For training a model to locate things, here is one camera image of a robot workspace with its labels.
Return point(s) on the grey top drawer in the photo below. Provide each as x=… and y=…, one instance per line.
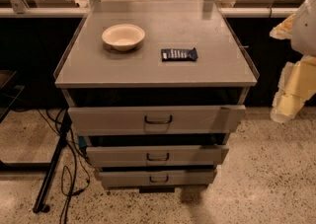
x=156, y=120

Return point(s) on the grey drawer cabinet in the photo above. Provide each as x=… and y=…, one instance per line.
x=94, y=75

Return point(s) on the dark blue snack bar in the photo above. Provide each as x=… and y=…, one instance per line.
x=179, y=54

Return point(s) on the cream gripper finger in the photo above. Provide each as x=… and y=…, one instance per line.
x=296, y=86
x=284, y=29

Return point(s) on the grey bottom drawer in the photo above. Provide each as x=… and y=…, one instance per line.
x=157, y=178

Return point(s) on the white paper bowl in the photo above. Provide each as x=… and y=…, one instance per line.
x=123, y=37

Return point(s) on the grey drawer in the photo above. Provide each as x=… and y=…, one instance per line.
x=157, y=178
x=153, y=156
x=156, y=120

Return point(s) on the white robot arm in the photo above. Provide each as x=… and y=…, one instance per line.
x=303, y=38

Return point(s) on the black stand leg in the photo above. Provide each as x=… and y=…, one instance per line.
x=39, y=205

